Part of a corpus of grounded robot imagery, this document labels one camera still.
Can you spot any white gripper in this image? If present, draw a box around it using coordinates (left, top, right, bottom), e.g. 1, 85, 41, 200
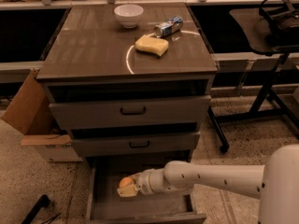
117, 169, 154, 198

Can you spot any orange fruit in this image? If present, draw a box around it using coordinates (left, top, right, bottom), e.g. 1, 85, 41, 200
119, 176, 135, 189

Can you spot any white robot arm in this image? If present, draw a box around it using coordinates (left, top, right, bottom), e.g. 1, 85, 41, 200
117, 145, 299, 224

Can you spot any open bottom drawer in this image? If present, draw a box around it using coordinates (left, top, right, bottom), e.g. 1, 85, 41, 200
86, 151, 206, 224

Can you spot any grey drawer cabinet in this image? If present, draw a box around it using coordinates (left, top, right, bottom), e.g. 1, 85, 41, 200
36, 3, 219, 224

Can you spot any black bar on floor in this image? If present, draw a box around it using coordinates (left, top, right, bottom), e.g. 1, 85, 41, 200
21, 194, 50, 224

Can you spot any cardboard box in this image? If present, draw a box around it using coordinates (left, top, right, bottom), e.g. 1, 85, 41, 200
2, 70, 82, 162

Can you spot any yellow sponge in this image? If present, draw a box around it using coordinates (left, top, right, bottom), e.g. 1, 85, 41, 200
135, 35, 169, 57

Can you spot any black side table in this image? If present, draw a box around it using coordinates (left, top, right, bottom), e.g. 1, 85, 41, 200
207, 8, 299, 153

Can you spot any white ceramic bowl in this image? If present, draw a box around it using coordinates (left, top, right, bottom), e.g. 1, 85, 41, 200
114, 4, 144, 28

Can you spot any black headset on table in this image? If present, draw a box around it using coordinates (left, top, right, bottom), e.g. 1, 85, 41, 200
259, 0, 299, 46

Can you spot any middle drawer with handle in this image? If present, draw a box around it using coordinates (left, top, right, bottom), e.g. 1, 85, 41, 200
72, 132, 200, 157

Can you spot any drawer with handle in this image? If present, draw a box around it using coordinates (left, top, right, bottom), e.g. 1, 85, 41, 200
50, 95, 210, 130
72, 132, 200, 157

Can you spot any top drawer with handle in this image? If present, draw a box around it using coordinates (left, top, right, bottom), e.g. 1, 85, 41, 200
50, 95, 210, 130

